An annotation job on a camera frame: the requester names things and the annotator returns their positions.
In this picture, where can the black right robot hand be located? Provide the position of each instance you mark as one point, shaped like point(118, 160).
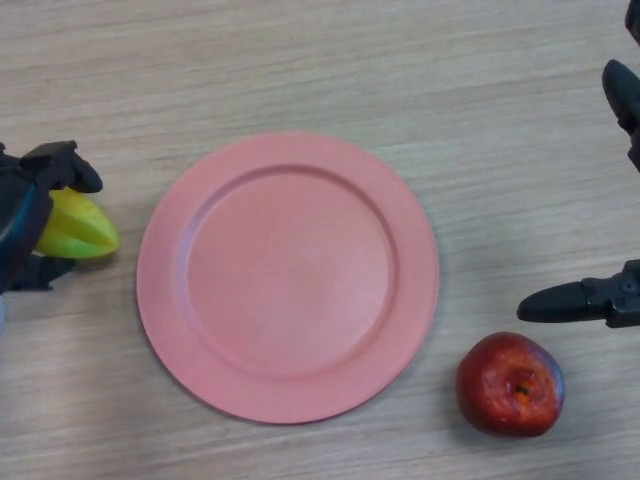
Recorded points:
point(622, 300)

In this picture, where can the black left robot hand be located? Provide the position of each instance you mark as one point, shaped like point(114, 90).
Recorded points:
point(20, 220)

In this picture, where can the yellow green starfruit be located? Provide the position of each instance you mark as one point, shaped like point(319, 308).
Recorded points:
point(82, 225)

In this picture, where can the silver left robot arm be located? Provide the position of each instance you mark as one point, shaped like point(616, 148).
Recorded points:
point(2, 317)

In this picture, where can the pink round plate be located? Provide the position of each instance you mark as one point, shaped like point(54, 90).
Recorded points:
point(287, 277)

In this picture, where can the red apple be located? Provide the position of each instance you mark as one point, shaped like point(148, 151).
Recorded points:
point(507, 387)

